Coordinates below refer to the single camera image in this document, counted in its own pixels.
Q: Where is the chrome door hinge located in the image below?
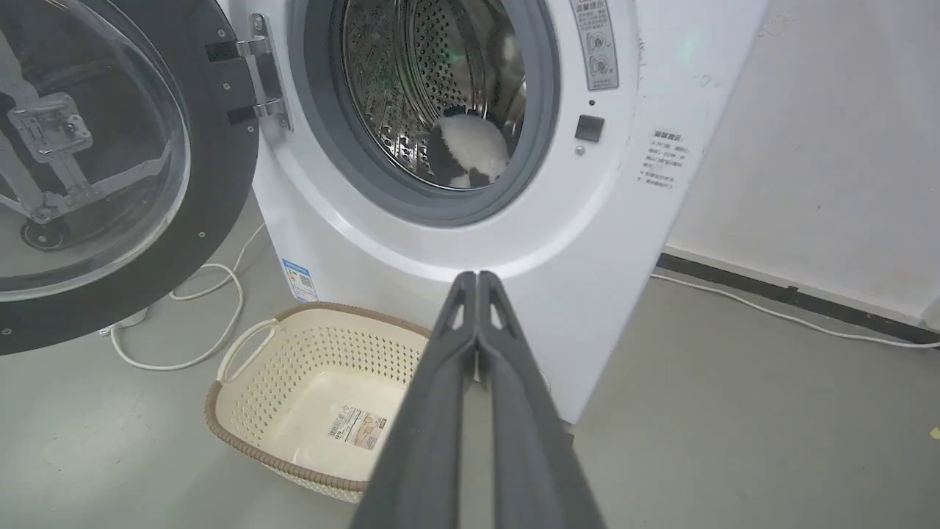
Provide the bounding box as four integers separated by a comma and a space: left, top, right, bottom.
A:
206, 13, 293, 132

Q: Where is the white power cable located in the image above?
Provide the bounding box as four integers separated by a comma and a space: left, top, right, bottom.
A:
109, 223, 267, 372

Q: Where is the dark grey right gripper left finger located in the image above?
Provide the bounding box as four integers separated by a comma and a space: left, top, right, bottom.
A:
350, 270, 480, 529

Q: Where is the black and white plush toy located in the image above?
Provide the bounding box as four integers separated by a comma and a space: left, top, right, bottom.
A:
427, 109, 513, 190

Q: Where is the cream perforated laundry basket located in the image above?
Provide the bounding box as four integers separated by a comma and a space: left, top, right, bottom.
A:
205, 301, 433, 504

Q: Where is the white front-load washing machine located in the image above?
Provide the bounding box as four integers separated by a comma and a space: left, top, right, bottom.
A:
217, 0, 770, 425

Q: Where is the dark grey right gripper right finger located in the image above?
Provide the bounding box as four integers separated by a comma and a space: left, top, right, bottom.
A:
477, 270, 607, 529

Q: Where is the white cable along wall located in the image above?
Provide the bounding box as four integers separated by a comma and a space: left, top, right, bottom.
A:
649, 273, 940, 350

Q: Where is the washer door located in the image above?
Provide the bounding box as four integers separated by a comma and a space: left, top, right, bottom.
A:
0, 0, 261, 356

